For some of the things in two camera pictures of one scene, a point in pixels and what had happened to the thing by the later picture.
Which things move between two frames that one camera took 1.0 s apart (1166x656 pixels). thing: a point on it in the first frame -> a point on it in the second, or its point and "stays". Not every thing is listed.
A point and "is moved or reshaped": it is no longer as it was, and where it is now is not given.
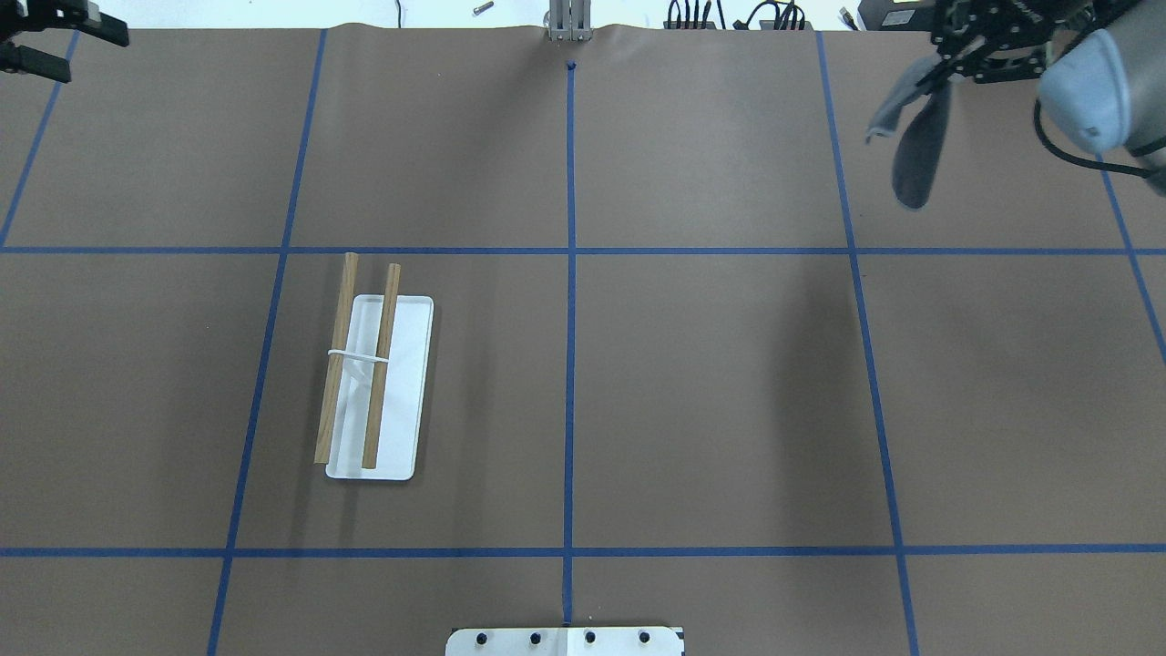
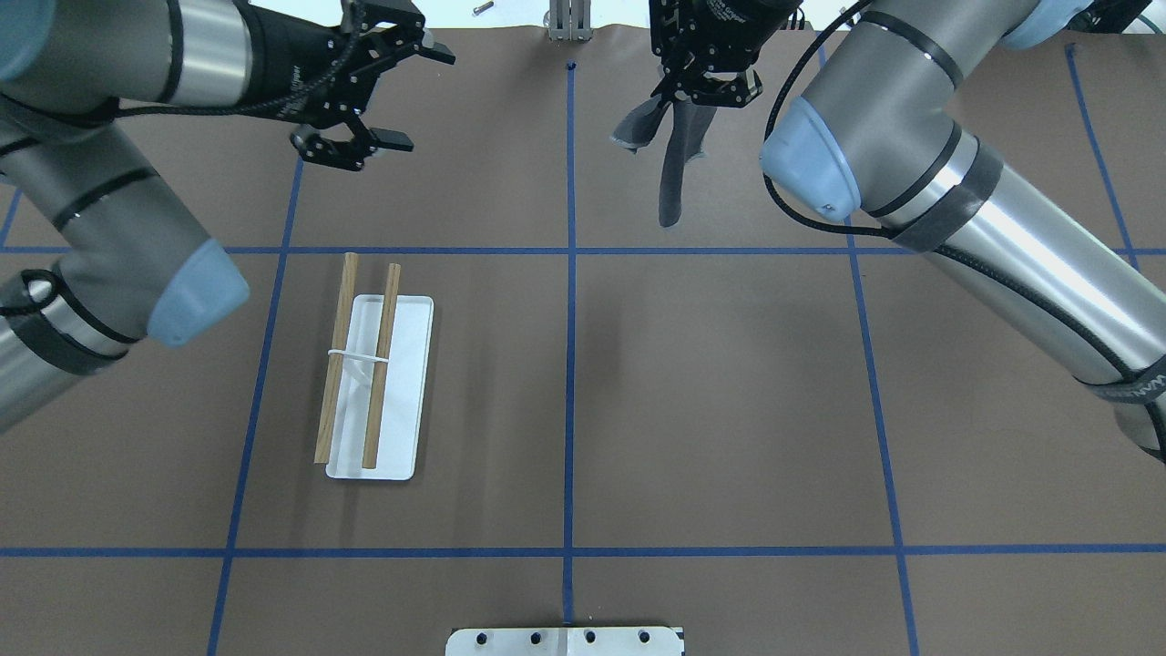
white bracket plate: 566,641 stays
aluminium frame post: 570,20 stays
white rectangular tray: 373,412 stays
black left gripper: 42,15 -> 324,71
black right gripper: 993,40 -> 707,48
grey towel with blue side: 920,146 is moved or reshaped
